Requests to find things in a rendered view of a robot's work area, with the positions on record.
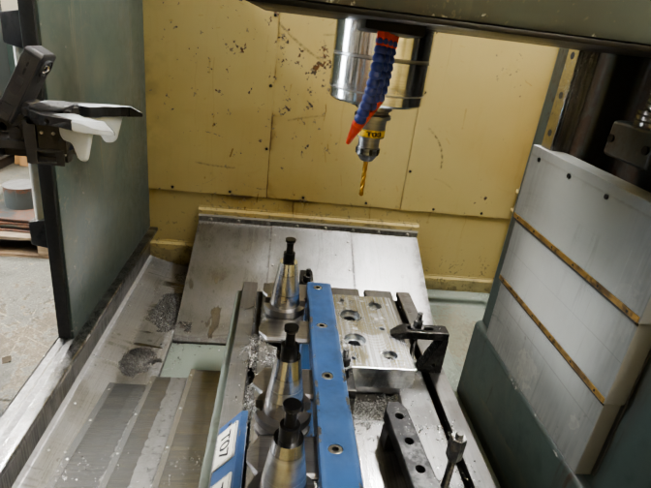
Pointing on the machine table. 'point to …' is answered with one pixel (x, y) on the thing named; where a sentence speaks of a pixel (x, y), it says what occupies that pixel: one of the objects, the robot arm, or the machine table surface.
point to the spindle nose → (356, 64)
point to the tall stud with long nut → (453, 456)
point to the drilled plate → (380, 375)
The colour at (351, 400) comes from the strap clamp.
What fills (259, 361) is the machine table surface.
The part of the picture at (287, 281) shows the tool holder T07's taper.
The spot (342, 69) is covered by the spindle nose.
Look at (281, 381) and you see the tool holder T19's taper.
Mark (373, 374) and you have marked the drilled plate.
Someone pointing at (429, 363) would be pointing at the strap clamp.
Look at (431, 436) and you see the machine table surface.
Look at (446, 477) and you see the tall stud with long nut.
